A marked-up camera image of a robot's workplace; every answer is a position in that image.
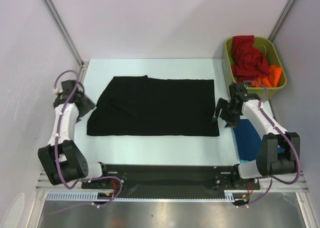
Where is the black t shirt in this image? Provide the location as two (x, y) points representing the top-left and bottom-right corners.
(86, 75), (220, 137)

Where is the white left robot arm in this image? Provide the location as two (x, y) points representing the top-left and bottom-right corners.
(37, 95), (111, 188)

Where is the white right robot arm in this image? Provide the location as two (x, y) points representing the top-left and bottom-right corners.
(212, 98), (301, 189)

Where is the folded dark blue t shirt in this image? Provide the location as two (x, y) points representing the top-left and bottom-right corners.
(233, 119), (261, 161)

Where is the red t shirt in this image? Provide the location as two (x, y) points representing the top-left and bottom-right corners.
(231, 35), (269, 83)

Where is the orange t shirt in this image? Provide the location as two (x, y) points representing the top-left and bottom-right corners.
(251, 65), (283, 87)

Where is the green plastic basket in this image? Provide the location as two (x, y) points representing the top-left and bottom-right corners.
(222, 36), (287, 101)

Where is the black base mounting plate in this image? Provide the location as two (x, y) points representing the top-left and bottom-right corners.
(81, 164), (261, 196)

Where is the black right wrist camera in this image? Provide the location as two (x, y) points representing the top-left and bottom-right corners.
(229, 83), (260, 102)

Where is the aluminium frame post left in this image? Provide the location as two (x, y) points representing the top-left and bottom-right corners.
(37, 0), (87, 66)

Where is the aluminium frame post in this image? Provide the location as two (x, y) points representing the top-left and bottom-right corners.
(37, 0), (87, 66)
(268, 0), (297, 42)

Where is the white slotted cable duct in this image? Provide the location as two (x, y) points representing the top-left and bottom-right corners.
(46, 191), (249, 203)

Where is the aluminium frame post right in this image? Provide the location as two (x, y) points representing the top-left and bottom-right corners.
(268, 0), (297, 42)

